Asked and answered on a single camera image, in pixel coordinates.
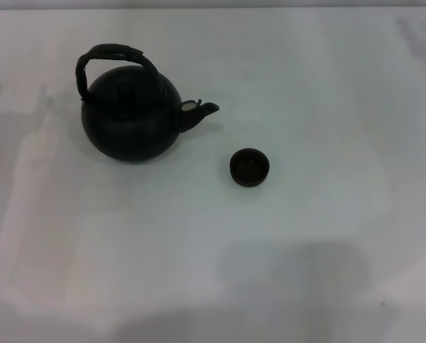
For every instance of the small dark teacup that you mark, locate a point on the small dark teacup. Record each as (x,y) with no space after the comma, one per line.
(249,168)

